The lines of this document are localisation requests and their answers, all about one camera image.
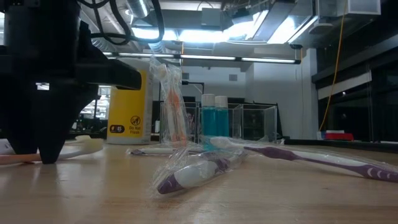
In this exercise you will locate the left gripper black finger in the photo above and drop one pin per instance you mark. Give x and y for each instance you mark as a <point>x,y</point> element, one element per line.
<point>20,124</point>
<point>53,130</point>

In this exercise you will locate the yellow white wipes canister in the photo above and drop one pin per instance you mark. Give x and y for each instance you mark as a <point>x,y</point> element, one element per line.
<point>127,109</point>

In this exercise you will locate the purple white toothbrush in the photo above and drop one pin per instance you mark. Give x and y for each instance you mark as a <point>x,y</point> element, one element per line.
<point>280,153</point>
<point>155,151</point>
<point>192,175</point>

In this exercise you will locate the teal mouthwash bottle white cap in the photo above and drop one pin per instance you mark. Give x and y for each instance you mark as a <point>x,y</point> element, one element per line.
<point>222,118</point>
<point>209,118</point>

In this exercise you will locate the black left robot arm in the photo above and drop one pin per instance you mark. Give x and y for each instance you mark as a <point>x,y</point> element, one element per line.
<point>40,25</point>

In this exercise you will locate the grey ceiling box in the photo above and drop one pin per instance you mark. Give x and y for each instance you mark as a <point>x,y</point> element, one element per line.
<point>211,17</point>

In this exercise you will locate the black bar with light strips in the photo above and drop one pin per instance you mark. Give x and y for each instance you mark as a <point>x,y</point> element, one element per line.
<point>239,58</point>

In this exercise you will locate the clear acrylic compartment organizer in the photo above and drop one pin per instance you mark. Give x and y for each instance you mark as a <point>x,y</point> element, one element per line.
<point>259,124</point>

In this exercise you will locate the red flat box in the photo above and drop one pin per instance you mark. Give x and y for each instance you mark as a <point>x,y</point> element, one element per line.
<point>339,136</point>

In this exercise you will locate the white ceiling vent box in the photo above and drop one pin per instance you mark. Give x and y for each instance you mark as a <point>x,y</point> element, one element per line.
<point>363,7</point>

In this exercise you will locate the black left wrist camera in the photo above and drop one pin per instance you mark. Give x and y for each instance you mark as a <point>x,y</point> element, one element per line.
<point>112,74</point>

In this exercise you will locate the narrow silver ventilation duct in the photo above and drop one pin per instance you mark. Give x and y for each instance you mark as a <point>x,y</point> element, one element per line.
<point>138,7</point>

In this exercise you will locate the black rig stand frame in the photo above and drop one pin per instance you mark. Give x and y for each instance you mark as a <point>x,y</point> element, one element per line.
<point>192,82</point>

